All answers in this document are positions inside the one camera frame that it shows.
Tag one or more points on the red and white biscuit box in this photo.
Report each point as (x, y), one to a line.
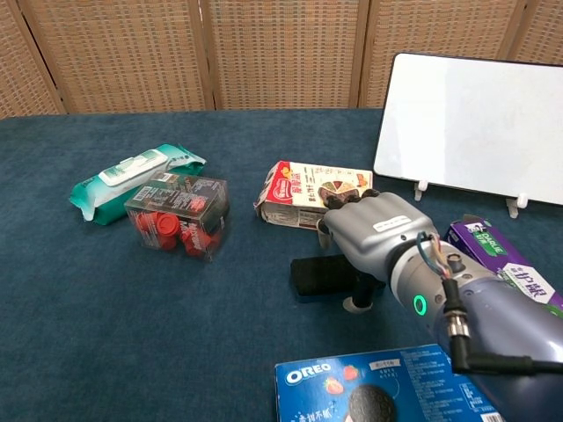
(290, 193)

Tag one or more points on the blue Oreo cookie box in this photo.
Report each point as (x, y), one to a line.
(316, 387)

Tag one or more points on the clear box of red cups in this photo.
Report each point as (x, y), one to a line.
(180, 215)

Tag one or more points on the purple toothpaste box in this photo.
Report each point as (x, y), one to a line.
(484, 242)

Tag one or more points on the woven rattan folding screen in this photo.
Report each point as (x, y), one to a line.
(286, 53)

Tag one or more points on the black felt whiteboard eraser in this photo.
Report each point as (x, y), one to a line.
(316, 277)

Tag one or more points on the dark blue table cloth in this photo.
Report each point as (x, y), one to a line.
(132, 329)

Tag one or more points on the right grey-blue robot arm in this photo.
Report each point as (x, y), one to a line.
(506, 316)

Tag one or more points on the green wet wipes pack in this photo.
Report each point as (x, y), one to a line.
(132, 169)

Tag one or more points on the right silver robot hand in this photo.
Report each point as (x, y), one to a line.
(378, 228)

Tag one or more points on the white magnetic whiteboard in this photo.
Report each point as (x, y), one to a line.
(475, 127)

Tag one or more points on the white plastic table leg bracket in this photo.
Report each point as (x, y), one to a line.
(517, 206)
(421, 190)

